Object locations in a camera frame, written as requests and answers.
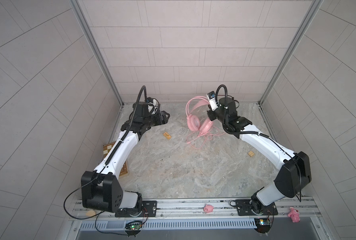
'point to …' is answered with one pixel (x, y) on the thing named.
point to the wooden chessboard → (124, 171)
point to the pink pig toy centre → (208, 208)
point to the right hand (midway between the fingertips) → (208, 103)
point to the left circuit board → (133, 228)
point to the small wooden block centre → (167, 135)
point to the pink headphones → (194, 123)
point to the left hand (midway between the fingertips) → (168, 113)
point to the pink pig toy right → (294, 215)
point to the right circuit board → (262, 225)
